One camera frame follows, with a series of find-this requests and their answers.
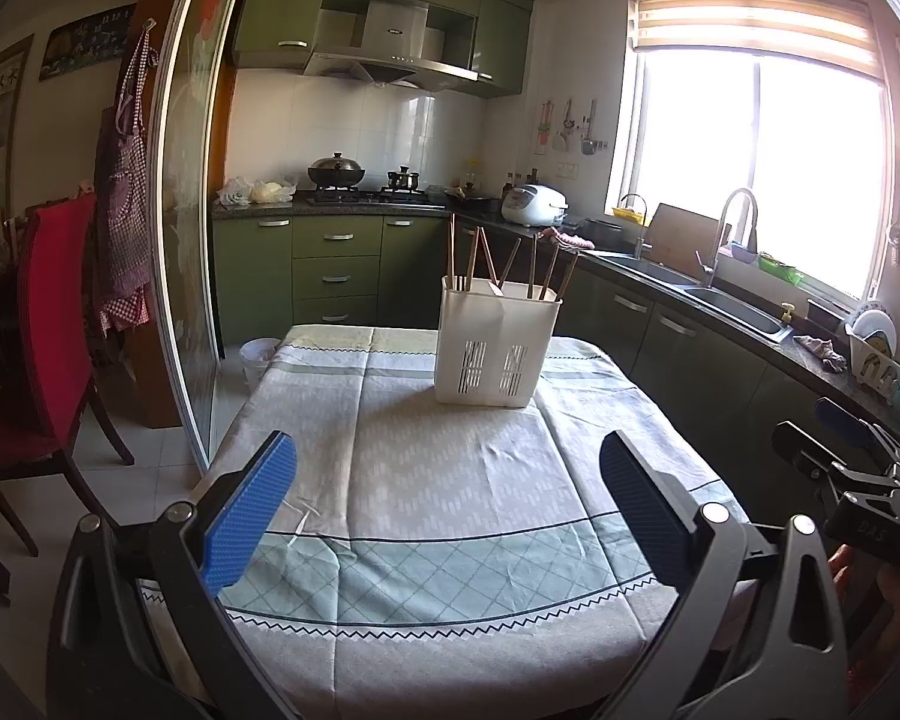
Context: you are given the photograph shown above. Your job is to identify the long tan wooden chopstick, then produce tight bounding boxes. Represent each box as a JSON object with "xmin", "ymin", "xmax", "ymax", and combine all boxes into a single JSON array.
[{"xmin": 463, "ymin": 226, "xmax": 482, "ymax": 293}]

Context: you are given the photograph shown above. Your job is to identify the wooden cutting board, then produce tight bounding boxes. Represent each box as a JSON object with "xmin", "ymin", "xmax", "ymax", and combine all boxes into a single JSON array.
[{"xmin": 642, "ymin": 203, "xmax": 718, "ymax": 281}]

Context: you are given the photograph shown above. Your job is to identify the steel kitchen faucet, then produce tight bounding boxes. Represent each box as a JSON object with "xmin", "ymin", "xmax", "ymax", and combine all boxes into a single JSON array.
[{"xmin": 694, "ymin": 187, "xmax": 759, "ymax": 288}]

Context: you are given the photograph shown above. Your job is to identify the ridged red-end chopstick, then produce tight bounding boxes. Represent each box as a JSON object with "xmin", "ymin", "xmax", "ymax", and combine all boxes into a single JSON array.
[{"xmin": 538, "ymin": 239, "xmax": 560, "ymax": 301}]

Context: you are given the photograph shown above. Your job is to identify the long pale wooden chopstick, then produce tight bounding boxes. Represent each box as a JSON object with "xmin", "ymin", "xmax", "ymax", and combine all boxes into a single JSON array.
[{"xmin": 478, "ymin": 226, "xmax": 500, "ymax": 286}]

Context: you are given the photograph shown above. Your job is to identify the glass sliding door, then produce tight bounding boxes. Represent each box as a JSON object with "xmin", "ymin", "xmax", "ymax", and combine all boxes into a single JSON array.
[{"xmin": 148, "ymin": 0, "xmax": 237, "ymax": 470}]

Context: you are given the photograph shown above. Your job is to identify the grey dish rag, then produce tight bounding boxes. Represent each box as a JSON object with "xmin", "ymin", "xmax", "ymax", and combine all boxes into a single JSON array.
[{"xmin": 793, "ymin": 335, "xmax": 847, "ymax": 374}]

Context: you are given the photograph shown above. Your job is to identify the small black pot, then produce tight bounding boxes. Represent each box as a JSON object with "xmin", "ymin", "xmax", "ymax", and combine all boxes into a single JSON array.
[{"xmin": 386, "ymin": 166, "xmax": 419, "ymax": 193}]

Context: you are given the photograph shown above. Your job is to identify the grey patterned tablecloth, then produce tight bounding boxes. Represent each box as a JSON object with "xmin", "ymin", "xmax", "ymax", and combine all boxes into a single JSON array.
[{"xmin": 212, "ymin": 325, "xmax": 731, "ymax": 718}]

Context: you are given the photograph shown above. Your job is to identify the plastic bags on counter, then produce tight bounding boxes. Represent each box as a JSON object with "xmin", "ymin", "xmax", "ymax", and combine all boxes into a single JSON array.
[{"xmin": 215, "ymin": 176, "xmax": 297, "ymax": 208}]

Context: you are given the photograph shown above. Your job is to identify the window roller blind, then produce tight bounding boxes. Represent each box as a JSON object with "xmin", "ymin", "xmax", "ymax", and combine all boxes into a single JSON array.
[{"xmin": 629, "ymin": 0, "xmax": 883, "ymax": 80}]

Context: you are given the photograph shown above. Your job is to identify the white slotted utensil holder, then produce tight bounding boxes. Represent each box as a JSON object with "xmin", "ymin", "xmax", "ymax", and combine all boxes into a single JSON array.
[{"xmin": 434, "ymin": 278, "xmax": 562, "ymax": 408}]

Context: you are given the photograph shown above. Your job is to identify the red upholstered chair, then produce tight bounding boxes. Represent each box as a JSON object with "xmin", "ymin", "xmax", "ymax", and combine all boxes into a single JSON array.
[{"xmin": 0, "ymin": 193, "xmax": 134, "ymax": 556}]

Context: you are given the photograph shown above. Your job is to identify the steel kitchen sink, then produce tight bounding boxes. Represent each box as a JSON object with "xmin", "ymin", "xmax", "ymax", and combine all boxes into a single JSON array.
[{"xmin": 595, "ymin": 250, "xmax": 790, "ymax": 343}]

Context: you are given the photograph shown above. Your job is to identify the ridged brown chopstick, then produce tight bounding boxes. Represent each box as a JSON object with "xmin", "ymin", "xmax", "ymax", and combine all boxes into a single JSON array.
[{"xmin": 526, "ymin": 236, "xmax": 539, "ymax": 299}]

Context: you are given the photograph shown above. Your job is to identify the white dish rack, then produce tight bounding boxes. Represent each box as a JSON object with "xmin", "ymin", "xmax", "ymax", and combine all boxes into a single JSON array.
[{"xmin": 844, "ymin": 301, "xmax": 900, "ymax": 417}]

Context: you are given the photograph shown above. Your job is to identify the black wok with lid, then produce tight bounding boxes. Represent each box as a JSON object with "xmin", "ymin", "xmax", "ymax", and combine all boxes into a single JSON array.
[{"xmin": 307, "ymin": 151, "xmax": 365, "ymax": 188}]

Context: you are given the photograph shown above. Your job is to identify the green lower kitchen cabinets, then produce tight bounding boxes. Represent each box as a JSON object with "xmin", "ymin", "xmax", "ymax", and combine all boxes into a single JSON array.
[{"xmin": 211, "ymin": 213, "xmax": 900, "ymax": 511}]

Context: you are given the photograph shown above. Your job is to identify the green upper kitchen cabinets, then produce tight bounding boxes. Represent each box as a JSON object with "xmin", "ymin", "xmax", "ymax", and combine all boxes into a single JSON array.
[{"xmin": 232, "ymin": 0, "xmax": 536, "ymax": 100}]

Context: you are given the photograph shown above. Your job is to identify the green kitchen cabinets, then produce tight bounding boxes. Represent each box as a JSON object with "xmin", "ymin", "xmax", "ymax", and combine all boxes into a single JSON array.
[
  {"xmin": 232, "ymin": 0, "xmax": 536, "ymax": 100},
  {"xmin": 211, "ymin": 213, "xmax": 900, "ymax": 511}
]

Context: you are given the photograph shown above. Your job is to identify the checkered hanging apron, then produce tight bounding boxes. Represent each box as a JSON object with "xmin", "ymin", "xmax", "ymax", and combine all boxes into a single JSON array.
[{"xmin": 94, "ymin": 18, "xmax": 159, "ymax": 332}]

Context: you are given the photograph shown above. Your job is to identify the long dark wooden chopstick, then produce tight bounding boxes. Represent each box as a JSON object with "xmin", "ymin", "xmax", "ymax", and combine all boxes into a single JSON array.
[{"xmin": 497, "ymin": 238, "xmax": 521, "ymax": 289}]

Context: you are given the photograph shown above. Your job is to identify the long light wooden chopstick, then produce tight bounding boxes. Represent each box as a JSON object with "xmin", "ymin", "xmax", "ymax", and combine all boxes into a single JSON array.
[{"xmin": 447, "ymin": 213, "xmax": 457, "ymax": 291}]

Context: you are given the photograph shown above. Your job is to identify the pink cloth on counter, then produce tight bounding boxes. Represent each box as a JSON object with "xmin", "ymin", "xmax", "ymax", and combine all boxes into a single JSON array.
[{"xmin": 538, "ymin": 226, "xmax": 596, "ymax": 250}]

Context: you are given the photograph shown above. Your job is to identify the white waste bin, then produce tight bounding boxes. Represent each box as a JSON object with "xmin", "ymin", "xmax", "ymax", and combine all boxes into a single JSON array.
[{"xmin": 238, "ymin": 338, "xmax": 281, "ymax": 394}]

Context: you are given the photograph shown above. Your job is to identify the steel range hood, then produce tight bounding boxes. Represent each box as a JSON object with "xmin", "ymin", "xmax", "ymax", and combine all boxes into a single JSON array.
[{"xmin": 304, "ymin": 0, "xmax": 478, "ymax": 93}]

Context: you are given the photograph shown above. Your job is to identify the dark wall picture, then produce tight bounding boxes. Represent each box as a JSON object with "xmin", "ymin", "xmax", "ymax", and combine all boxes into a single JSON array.
[{"xmin": 38, "ymin": 4, "xmax": 136, "ymax": 82}]

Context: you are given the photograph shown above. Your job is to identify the white rice cooker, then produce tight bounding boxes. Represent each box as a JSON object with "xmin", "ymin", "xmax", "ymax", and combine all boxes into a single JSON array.
[{"xmin": 500, "ymin": 184, "xmax": 569, "ymax": 227}]

